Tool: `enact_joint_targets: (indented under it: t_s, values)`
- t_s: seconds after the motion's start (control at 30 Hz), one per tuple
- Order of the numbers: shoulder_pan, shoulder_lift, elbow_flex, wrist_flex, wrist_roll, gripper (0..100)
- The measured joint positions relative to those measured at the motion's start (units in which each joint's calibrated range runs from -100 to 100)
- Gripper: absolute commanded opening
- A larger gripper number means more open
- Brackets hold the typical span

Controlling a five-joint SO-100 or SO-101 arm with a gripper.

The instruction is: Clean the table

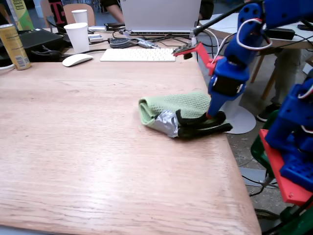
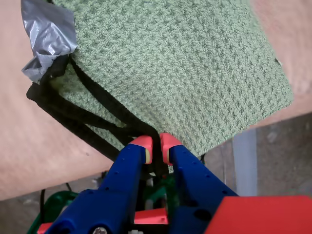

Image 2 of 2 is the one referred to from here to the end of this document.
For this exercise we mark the grey duct tape piece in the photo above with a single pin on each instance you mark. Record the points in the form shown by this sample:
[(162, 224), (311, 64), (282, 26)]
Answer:
[(48, 31)]

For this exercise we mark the green waffle cloth black trim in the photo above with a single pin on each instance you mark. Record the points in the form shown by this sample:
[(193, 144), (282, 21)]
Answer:
[(170, 73)]

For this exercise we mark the blue gripper finger with pink tip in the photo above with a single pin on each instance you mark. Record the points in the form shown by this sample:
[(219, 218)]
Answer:
[(117, 185), (195, 175)]

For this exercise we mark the grey metal post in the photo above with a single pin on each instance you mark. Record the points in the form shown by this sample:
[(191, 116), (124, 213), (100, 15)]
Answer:
[(245, 165)]

